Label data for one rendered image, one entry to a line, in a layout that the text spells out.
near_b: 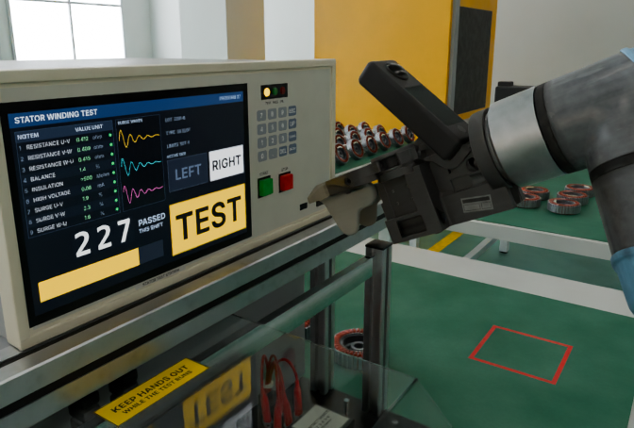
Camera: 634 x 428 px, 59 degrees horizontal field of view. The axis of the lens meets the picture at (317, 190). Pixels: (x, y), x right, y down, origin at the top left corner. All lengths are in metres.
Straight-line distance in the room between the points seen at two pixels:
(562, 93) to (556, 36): 5.26
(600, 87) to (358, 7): 3.93
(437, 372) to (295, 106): 0.63
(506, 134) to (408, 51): 3.68
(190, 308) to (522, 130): 0.33
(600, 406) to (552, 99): 0.74
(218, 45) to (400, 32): 1.38
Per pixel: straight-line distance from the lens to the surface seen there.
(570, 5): 5.71
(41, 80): 0.46
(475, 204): 0.50
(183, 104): 0.54
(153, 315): 0.52
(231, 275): 0.58
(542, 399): 1.10
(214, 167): 0.57
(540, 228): 2.01
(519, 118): 0.46
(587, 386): 1.16
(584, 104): 0.45
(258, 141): 0.62
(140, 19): 8.60
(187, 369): 0.52
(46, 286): 0.48
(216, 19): 4.50
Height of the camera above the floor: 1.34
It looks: 14 degrees down
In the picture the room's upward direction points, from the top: straight up
